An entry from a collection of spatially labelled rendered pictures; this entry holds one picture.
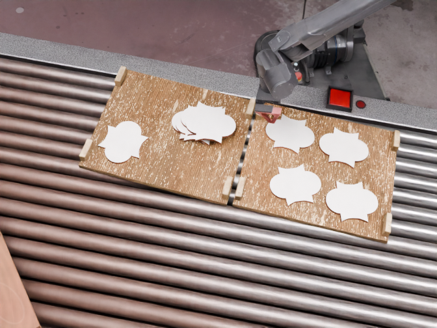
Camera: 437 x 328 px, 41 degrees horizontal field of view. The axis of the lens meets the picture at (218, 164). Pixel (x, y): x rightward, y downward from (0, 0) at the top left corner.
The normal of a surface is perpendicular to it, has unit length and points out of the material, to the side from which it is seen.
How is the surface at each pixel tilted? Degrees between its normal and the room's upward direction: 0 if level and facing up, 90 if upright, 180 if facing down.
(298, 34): 42
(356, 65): 0
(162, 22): 0
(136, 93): 0
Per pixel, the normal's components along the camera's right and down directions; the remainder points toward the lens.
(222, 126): 0.06, -0.52
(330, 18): -0.61, -0.25
